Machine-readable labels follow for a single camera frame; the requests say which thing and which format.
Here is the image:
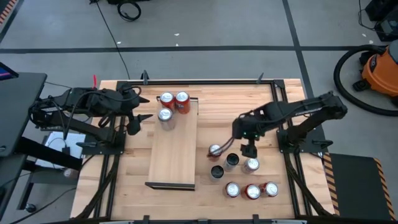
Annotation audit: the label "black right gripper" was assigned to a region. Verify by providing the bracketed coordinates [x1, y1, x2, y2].
[232, 111, 265, 141]

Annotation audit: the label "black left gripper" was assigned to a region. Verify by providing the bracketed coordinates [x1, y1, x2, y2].
[119, 83, 154, 123]

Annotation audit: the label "silver soda can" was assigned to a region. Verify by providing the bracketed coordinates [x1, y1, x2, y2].
[243, 157, 261, 174]
[157, 107, 177, 131]

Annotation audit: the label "red soda can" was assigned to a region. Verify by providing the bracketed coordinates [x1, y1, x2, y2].
[262, 182, 280, 198]
[244, 184, 261, 200]
[207, 143, 223, 162]
[159, 91, 177, 113]
[224, 182, 241, 198]
[175, 90, 191, 115]

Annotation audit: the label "tall Celsius can black lid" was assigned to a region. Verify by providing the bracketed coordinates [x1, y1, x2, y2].
[210, 165, 225, 182]
[223, 152, 240, 172]

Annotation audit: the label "white box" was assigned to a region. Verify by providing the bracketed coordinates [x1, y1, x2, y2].
[35, 131, 86, 169]

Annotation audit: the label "orange shop vacuum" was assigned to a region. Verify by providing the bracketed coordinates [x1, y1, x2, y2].
[333, 44, 398, 118]
[353, 40, 398, 106]

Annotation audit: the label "black desk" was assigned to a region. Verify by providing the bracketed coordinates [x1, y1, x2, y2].
[0, 72, 84, 218]

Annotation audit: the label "black mat hazard stripes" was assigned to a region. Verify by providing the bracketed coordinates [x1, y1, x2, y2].
[323, 152, 397, 223]

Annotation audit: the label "computer screen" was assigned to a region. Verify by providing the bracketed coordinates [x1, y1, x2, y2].
[0, 61, 19, 81]

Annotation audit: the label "black equipment case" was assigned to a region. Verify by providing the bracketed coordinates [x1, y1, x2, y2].
[365, 0, 398, 43]

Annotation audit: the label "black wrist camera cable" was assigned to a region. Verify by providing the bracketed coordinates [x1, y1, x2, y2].
[216, 136, 236, 156]

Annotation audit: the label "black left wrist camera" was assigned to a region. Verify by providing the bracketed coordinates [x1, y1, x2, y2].
[126, 118, 142, 136]

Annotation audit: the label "black metal table frame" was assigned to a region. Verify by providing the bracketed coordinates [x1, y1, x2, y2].
[72, 70, 336, 224]

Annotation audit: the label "long black floor cable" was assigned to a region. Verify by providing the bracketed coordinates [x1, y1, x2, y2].
[90, 0, 131, 80]

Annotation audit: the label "coiled black cable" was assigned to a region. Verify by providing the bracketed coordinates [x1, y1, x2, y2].
[117, 1, 142, 22]

